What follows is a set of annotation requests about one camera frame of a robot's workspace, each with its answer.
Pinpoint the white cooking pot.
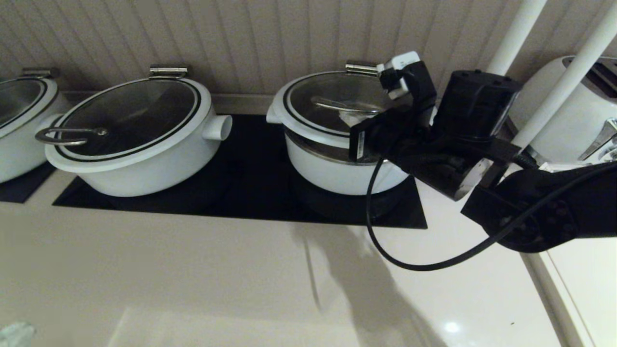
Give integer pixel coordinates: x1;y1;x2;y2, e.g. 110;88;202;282
267;104;410;196
0;92;73;185
47;96;233;198

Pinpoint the white metal pole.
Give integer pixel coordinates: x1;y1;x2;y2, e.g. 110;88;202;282
511;2;617;147
486;0;548;77

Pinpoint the large black glass cooktop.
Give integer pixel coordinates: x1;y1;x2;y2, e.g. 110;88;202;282
53;114;428;229

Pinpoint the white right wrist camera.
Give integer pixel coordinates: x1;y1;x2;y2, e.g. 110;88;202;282
377;52;437;126

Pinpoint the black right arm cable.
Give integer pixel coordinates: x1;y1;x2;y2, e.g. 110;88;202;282
365;157;617;271

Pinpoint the small black glass cooktop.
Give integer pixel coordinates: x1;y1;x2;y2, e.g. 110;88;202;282
0;163;58;204

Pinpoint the white toaster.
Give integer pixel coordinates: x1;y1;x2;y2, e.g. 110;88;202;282
504;56;617;164

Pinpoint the glass lid white rim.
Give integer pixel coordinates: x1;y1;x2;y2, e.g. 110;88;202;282
275;71;420;150
0;77;61;140
35;78;213;173

